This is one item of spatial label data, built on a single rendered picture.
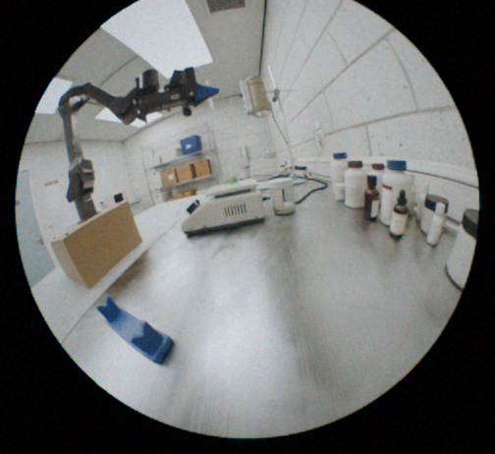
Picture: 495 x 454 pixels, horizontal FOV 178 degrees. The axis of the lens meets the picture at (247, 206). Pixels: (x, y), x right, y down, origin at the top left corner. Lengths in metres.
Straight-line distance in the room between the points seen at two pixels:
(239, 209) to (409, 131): 0.48
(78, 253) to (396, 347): 0.44
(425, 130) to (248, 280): 0.47
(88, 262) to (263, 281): 0.33
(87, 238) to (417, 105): 0.76
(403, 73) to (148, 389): 0.64
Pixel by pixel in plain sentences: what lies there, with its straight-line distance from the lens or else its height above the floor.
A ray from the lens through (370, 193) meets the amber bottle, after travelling 0.31.
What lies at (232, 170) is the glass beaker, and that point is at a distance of 0.37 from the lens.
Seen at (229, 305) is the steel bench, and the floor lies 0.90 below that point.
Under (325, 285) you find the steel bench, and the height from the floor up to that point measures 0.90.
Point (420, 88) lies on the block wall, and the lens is 0.46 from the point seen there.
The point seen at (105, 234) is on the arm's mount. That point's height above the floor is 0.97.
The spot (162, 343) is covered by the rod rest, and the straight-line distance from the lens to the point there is 0.16.
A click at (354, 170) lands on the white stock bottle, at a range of 0.37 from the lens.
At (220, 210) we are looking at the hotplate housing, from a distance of 0.32.
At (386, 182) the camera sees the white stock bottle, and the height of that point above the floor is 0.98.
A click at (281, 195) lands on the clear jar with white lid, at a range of 0.34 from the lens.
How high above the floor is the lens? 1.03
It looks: 16 degrees down
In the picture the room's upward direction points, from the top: 11 degrees counter-clockwise
